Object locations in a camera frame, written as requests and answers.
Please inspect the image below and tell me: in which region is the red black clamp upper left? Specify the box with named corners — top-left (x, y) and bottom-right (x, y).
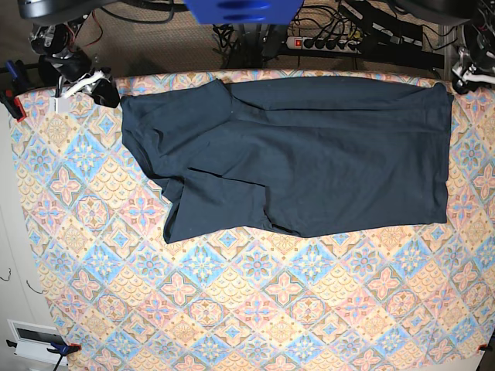
top-left (0, 60), bottom-right (27, 123)

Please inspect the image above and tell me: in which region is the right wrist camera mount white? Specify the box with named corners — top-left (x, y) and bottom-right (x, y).
top-left (48, 70), bottom-right (110, 114)

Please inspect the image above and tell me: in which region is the white power strip red switch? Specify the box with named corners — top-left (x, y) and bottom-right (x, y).
top-left (285, 36), bottom-right (360, 54)

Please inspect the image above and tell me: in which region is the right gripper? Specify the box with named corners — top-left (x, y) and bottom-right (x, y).
top-left (48, 53), bottom-right (120, 108)

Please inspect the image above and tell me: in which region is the dark navy t-shirt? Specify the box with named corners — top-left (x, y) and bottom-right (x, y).
top-left (121, 77), bottom-right (453, 243)

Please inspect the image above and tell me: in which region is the patterned colourful tablecloth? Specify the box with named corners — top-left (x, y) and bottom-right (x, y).
top-left (9, 88), bottom-right (494, 370)

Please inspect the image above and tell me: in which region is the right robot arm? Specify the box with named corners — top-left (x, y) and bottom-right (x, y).
top-left (17, 1), bottom-right (120, 108)

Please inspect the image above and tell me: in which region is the blue clamp lower left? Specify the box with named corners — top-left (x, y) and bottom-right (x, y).
top-left (6, 340), bottom-right (81, 366)

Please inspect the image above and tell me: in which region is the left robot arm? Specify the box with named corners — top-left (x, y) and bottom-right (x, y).
top-left (388, 0), bottom-right (494, 94)

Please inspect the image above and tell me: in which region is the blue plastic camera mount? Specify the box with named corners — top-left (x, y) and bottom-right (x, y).
top-left (184, 0), bottom-right (303, 26)

